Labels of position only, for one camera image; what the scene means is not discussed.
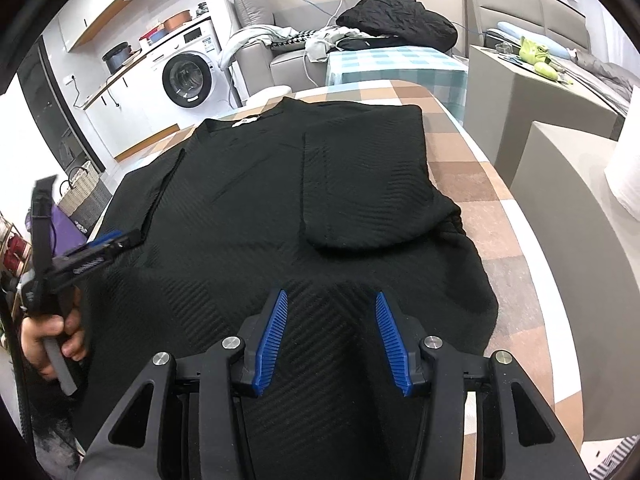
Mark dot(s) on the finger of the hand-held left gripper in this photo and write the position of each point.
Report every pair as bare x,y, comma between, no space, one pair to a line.
107,241
82,269

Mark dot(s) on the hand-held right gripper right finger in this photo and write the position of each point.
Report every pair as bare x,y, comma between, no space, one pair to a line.
392,346

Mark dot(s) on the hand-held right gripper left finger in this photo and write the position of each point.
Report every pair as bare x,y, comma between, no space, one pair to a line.
272,342

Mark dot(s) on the black shirt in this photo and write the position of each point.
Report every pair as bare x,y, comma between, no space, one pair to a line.
250,185

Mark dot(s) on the person's left hand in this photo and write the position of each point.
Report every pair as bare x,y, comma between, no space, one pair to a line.
35,347

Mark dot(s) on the purple bag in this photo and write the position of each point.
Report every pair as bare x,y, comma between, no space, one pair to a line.
65,235

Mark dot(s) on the wicker basket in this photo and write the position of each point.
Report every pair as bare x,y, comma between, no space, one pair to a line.
80,195

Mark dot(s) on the white cabinet with wooden top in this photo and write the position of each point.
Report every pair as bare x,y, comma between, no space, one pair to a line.
135,120

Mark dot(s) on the black door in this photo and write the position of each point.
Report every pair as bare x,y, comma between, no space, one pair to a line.
50,110

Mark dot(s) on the black cooking pot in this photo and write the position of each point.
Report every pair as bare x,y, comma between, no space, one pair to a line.
117,60

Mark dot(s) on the brown checkered tablecloth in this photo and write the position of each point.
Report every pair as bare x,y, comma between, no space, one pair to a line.
475,180

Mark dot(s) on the tall grey cabinet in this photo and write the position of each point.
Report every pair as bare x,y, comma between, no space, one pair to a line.
565,240

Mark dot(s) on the red box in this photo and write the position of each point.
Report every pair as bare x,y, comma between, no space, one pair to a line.
151,36

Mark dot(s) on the white washing machine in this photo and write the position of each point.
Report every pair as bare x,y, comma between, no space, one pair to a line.
216,60

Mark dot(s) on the orange pan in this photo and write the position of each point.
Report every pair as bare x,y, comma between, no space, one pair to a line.
177,19

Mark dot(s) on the light grey garment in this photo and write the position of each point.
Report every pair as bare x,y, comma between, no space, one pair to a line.
250,40

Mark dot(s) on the striped rug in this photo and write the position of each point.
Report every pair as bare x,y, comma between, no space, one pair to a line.
612,460

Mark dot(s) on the grey sofa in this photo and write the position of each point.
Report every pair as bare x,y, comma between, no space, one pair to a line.
287,67

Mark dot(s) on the grey sofa pillow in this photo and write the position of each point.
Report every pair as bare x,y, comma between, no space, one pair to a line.
252,10

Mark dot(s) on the blue checkered cloth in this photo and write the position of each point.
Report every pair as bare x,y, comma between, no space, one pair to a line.
400,67

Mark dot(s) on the low grey cabinet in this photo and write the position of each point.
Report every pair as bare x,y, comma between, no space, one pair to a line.
530,100

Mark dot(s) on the white garment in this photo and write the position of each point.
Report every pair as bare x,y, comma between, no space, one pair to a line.
322,42

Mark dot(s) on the green plush toy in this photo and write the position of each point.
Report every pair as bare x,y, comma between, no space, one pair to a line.
535,52

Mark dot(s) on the black padded jacket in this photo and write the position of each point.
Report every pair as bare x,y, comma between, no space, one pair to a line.
400,17

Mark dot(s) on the light blue pillow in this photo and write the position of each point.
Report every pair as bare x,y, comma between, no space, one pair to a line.
510,30

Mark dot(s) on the grey duvet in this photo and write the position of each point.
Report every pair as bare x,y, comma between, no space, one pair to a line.
600,75

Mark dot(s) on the beige bed headboard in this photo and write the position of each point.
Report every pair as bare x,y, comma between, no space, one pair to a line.
530,10

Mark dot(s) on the white wall cabinet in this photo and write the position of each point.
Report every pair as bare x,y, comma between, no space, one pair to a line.
95,20

